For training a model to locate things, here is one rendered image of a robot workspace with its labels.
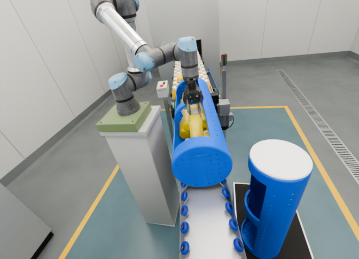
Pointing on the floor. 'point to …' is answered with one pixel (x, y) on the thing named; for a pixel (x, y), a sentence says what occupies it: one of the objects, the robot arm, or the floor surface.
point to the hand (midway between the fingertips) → (194, 111)
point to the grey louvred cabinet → (20, 229)
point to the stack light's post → (224, 92)
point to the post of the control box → (169, 117)
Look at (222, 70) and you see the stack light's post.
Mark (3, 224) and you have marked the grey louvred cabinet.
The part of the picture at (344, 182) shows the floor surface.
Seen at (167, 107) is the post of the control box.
